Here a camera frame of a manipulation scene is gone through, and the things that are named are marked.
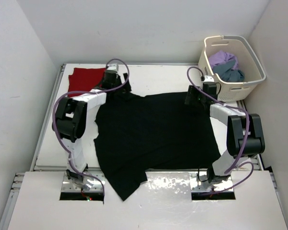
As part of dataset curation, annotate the blue-grey t-shirt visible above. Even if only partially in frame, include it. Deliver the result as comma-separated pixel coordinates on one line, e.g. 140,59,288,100
212,61,245,82

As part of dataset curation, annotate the cream laundry basket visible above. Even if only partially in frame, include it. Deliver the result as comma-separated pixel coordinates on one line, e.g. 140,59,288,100
198,35,266,102

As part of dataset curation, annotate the red t-shirt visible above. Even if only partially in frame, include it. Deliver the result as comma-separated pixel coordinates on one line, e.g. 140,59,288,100
68,68,106,92

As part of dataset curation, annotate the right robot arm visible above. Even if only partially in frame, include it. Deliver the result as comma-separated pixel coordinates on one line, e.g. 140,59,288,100
185,82,265,184

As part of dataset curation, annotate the black t-shirt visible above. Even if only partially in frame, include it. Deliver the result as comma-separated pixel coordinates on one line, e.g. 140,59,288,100
95,92,220,200

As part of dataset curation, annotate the purple t-shirt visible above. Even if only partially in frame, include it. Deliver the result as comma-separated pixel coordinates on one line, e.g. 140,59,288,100
208,50,239,70

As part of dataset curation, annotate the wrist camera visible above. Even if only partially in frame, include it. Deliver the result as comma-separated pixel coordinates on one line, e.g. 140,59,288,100
106,63,119,72
201,75,215,82

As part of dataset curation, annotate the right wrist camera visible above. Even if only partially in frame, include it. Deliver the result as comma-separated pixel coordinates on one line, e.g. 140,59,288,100
201,75,215,82

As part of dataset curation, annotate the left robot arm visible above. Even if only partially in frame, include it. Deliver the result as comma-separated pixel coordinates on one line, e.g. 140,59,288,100
52,64,131,186

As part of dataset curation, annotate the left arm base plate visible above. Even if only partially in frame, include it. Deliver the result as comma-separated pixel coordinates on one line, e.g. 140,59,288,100
61,173,105,193

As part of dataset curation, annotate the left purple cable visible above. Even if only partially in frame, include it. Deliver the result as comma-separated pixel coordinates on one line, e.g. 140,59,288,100
52,58,131,197

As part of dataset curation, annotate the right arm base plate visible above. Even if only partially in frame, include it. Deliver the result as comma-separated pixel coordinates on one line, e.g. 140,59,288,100
189,171,233,193

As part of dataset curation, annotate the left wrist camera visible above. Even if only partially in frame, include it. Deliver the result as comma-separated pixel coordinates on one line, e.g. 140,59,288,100
106,63,119,72

